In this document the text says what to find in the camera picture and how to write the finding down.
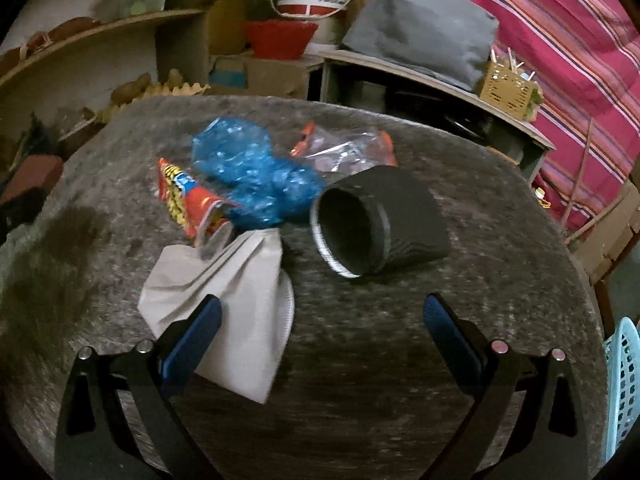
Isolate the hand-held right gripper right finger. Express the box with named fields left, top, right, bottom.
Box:
left=422, top=294, right=593, bottom=480

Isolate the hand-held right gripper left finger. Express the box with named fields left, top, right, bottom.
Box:
left=54, top=294, right=223, bottom=480

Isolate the white paper bag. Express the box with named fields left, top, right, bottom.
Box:
left=137, top=227, right=296, bottom=405

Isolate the black paper cup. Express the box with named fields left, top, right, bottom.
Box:
left=310, top=165, right=451, bottom=279

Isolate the red and yellow snack packet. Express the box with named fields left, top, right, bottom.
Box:
left=157, top=157, right=242, bottom=261

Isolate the light blue plastic basket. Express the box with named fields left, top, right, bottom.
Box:
left=602, top=317, right=640, bottom=466

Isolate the blue plastic bag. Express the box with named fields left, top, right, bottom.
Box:
left=191, top=116, right=323, bottom=228

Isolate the clear plastic bag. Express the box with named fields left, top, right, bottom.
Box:
left=290, top=122, right=398, bottom=186

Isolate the wooden stick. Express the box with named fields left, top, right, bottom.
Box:
left=560, top=117, right=593, bottom=231

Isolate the brown plastic tub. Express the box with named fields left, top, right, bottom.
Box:
left=57, top=107, right=98, bottom=143

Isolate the cardboard egg tray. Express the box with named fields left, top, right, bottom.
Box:
left=97, top=81, right=212, bottom=121

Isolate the bamboo utensil holder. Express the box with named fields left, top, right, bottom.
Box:
left=480, top=60, right=537, bottom=116

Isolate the large potato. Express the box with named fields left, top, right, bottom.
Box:
left=111, top=72, right=152, bottom=103

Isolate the cardboard box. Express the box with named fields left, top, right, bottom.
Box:
left=207, top=54, right=323, bottom=101

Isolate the red striped curtain cloth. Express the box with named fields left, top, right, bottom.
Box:
left=355, top=0, right=640, bottom=233

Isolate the grey cushion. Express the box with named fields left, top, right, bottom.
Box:
left=342, top=0, right=501, bottom=92

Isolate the red plastic basket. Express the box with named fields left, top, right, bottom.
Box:
left=245, top=19, right=319, bottom=60

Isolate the wooden shelf unit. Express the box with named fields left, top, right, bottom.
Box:
left=0, top=0, right=221, bottom=161

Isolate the long sweet potato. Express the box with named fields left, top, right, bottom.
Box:
left=47, top=17, right=101, bottom=43

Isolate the yellow plastic jug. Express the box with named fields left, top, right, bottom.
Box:
left=207, top=0, right=251, bottom=56

